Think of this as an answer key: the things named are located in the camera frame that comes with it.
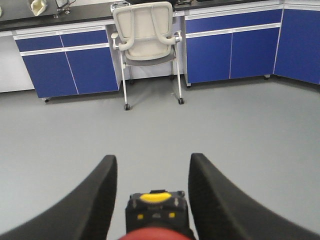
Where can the red mushroom push button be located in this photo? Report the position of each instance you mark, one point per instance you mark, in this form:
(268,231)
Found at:
(157,215)

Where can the blue cabinet of chair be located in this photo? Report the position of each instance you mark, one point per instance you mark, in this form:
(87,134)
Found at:
(68,62)
(237,39)

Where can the blue cabinet right of chair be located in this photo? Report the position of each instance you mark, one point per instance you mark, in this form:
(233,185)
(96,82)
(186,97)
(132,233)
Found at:
(237,39)

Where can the beige mesh office chair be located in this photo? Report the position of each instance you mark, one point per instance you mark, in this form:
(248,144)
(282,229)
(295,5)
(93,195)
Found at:
(144,37)

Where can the blue cabinet left of chair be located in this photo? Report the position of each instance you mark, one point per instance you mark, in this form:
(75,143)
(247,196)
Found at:
(68,62)

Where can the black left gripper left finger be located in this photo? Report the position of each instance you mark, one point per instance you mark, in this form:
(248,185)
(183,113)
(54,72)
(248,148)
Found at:
(84,214)

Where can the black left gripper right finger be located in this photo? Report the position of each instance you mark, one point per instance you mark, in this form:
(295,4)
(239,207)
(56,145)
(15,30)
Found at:
(221,211)

